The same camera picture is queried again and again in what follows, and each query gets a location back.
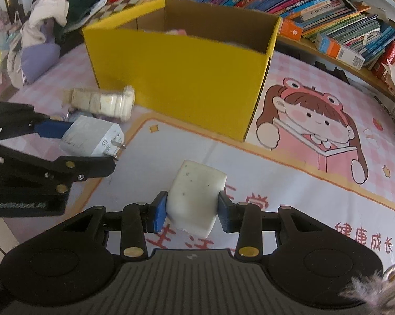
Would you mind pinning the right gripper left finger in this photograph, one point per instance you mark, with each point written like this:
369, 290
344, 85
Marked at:
139, 219

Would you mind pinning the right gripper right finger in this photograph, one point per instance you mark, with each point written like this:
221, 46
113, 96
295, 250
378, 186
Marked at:
244, 219

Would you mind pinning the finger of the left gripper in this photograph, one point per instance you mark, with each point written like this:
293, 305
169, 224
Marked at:
17, 120
20, 170

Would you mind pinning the white soap bar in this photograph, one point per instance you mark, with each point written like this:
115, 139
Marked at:
193, 196

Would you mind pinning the large white power adapter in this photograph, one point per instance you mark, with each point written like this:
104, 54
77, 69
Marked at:
89, 136

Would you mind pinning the pink plush pig toy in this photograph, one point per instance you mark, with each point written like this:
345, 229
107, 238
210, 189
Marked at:
179, 32

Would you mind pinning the pink checkered table mat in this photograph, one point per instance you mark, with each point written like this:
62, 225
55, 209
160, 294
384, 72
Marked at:
269, 178

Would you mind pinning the cream toy truck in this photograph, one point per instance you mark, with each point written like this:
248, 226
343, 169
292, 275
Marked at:
111, 104

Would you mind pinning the pile of clothes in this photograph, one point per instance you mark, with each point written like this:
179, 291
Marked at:
35, 47

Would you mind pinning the yellow cardboard box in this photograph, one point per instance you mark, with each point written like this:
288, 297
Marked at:
212, 77

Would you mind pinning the orange white toothpaste box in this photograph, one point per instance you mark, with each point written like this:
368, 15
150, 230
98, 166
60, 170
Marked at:
290, 30

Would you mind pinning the row of leaning books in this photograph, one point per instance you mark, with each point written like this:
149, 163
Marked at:
299, 6

